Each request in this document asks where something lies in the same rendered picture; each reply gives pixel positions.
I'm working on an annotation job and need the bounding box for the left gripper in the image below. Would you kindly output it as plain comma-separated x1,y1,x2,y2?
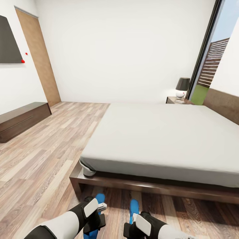
84,213,106,235

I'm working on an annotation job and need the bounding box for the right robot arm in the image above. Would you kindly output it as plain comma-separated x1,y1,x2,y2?
123,210,198,239

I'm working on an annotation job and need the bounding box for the sandal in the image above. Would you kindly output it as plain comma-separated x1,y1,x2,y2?
129,199,140,224
83,193,105,239

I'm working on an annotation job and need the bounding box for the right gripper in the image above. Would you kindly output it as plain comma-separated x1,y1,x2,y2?
123,222,145,239

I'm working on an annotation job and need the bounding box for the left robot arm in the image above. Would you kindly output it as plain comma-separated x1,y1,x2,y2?
23,197,107,239

